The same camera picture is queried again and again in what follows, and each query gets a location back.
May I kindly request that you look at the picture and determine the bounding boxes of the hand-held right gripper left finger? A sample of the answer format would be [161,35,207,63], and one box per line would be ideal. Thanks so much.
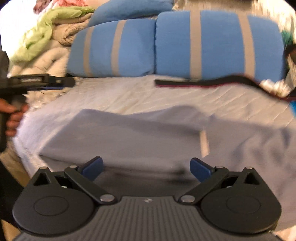
[33,156,116,205]

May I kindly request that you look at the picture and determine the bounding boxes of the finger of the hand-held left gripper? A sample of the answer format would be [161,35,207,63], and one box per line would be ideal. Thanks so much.
[28,86,64,90]
[47,77,75,88]

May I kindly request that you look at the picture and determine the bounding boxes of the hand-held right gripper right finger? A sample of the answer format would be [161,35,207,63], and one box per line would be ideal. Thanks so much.
[179,158,260,204]

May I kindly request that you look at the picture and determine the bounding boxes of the grey-blue fleece pants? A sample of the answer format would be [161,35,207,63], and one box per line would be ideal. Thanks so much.
[39,105,296,230]

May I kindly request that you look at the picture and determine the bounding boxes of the person's left hand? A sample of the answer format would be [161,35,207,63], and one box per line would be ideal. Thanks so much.
[0,98,29,137]

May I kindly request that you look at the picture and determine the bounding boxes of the cream duvet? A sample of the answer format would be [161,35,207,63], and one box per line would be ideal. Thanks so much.
[8,39,74,78]

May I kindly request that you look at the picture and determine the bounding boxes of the blue grey-striped pillow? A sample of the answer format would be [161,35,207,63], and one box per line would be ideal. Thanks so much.
[68,19,157,78]
[154,10,286,81]

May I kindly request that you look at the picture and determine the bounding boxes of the beige knitted blanket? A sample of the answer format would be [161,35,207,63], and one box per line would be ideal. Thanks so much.
[51,13,93,45]

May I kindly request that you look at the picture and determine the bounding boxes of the light green blanket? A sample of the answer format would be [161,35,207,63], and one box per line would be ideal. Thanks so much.
[10,6,95,62]

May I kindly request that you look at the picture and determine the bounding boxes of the white quilted bedspread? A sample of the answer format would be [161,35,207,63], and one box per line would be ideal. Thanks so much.
[7,74,296,176]

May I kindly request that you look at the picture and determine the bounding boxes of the pink floral blanket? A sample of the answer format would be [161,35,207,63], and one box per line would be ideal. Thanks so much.
[33,0,97,13]

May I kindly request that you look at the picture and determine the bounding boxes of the person's black clothing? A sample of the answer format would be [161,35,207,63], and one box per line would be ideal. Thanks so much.
[0,160,26,223]

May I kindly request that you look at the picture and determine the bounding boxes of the plain blue pillow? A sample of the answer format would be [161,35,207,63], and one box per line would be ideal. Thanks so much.
[88,0,174,27]

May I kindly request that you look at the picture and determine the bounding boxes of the white crumpled cloth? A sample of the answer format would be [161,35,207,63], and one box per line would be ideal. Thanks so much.
[260,79,290,98]

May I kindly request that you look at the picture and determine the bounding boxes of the teal knitted cloth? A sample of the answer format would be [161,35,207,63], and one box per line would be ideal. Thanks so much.
[281,30,294,49]

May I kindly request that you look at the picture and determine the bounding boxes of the black red-edged strap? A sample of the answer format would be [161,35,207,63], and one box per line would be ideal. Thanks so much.
[154,74,294,101]

